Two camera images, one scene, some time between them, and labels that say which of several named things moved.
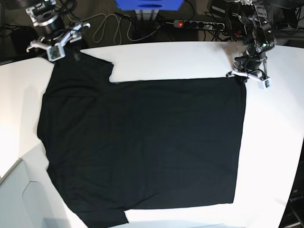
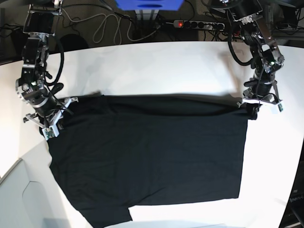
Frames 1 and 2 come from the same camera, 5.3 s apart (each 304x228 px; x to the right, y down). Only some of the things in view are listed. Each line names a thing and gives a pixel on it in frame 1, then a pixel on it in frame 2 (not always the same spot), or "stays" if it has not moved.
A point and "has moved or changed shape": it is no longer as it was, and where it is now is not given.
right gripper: [246, 68] -> [266, 94]
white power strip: [186, 23] stays
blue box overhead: [151, 5] stays
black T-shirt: [114, 146] has moved or changed shape
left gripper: [54, 44] -> [55, 120]
